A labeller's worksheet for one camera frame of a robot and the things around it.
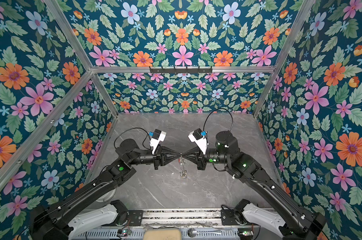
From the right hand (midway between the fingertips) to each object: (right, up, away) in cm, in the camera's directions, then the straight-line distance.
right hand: (184, 154), depth 59 cm
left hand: (-2, 0, -3) cm, 4 cm away
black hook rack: (-4, +47, +34) cm, 58 cm away
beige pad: (-10, -38, +7) cm, 40 cm away
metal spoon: (+3, -38, +9) cm, 40 cm away
